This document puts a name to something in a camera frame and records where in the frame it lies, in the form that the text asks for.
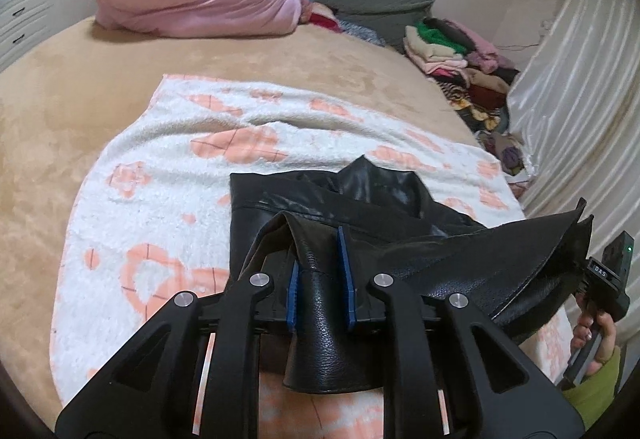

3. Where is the red cloth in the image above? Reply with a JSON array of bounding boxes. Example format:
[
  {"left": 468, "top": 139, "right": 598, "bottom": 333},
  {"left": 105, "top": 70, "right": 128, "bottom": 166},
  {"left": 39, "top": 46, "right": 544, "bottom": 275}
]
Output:
[{"left": 300, "top": 2, "right": 341, "bottom": 32}]

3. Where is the thin wall cable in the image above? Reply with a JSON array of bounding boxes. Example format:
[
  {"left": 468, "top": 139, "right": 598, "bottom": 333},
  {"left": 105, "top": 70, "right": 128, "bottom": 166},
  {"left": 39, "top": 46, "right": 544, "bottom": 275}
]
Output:
[{"left": 500, "top": 19, "right": 551, "bottom": 52}]

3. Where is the white orange printed blanket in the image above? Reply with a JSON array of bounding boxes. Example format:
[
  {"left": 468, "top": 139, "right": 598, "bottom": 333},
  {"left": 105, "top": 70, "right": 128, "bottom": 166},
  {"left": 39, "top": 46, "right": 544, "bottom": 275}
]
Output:
[{"left": 50, "top": 74, "right": 573, "bottom": 439}]

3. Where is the bed with beige sheet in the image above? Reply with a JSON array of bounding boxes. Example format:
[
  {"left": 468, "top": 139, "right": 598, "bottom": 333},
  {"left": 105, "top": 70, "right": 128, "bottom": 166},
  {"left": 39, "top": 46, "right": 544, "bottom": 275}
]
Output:
[{"left": 0, "top": 14, "right": 481, "bottom": 420}]

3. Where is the plastic bag of clothes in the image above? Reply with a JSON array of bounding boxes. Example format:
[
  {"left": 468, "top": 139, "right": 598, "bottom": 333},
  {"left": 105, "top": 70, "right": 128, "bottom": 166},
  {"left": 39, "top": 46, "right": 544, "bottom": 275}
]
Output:
[{"left": 477, "top": 129, "right": 533, "bottom": 180}]

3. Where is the person's right hand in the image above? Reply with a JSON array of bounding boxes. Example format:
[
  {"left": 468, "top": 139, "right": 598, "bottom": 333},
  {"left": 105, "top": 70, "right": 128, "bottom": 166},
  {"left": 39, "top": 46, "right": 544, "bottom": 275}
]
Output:
[{"left": 570, "top": 291, "right": 621, "bottom": 377}]

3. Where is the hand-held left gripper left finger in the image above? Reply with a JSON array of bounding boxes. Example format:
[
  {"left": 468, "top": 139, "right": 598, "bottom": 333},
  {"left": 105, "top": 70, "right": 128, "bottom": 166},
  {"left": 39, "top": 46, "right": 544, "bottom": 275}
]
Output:
[{"left": 55, "top": 264, "right": 301, "bottom": 439}]

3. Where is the black leather jacket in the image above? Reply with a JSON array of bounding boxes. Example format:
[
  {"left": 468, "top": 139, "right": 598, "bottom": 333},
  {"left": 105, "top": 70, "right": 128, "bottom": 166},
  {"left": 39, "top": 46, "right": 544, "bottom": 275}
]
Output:
[{"left": 229, "top": 156, "right": 588, "bottom": 395}]

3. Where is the person's right forearm green sleeve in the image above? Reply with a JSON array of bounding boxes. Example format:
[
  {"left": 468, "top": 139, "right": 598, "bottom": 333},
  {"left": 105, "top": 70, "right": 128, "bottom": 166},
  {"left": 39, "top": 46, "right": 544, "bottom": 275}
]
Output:
[{"left": 562, "top": 349, "right": 623, "bottom": 417}]

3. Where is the pile of folded clothes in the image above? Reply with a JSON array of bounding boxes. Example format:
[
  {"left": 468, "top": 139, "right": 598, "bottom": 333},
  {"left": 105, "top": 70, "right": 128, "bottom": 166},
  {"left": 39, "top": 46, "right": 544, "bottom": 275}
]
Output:
[{"left": 402, "top": 16, "right": 521, "bottom": 135}]

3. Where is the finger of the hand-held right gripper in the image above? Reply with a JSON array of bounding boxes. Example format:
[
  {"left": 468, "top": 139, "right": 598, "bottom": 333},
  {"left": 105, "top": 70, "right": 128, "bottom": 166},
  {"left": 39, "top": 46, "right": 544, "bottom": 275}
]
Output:
[{"left": 570, "top": 214, "right": 596, "bottom": 270}]

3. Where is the blue patterned cloth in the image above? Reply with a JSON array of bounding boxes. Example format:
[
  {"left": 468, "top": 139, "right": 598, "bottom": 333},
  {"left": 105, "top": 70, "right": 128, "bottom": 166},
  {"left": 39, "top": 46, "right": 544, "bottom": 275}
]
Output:
[{"left": 340, "top": 19, "right": 386, "bottom": 47}]

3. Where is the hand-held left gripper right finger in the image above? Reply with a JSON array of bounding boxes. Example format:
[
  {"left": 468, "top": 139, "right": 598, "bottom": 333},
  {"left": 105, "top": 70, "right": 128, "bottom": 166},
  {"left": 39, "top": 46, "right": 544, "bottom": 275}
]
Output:
[{"left": 337, "top": 225, "right": 586, "bottom": 439}]

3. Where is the white satin curtain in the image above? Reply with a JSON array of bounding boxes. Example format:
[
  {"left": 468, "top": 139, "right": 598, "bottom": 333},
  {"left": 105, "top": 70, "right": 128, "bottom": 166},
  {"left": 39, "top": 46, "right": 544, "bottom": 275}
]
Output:
[{"left": 505, "top": 0, "right": 640, "bottom": 270}]

